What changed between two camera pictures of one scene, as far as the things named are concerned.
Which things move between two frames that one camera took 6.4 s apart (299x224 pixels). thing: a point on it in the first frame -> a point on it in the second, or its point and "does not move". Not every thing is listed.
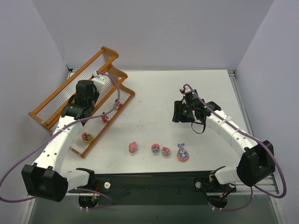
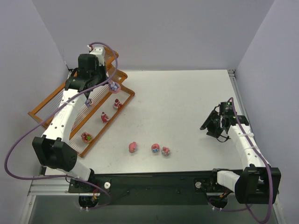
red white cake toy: [119, 104] does not move
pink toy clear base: [165, 151] does not move
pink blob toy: [132, 147] does not move
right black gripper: [177, 111] -> [210, 123]
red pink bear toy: [105, 118] does not move
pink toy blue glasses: [155, 147] does not move
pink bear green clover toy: [87, 137] does not move
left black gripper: [87, 94] -> [98, 70]
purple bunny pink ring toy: [182, 155] -> [114, 87]
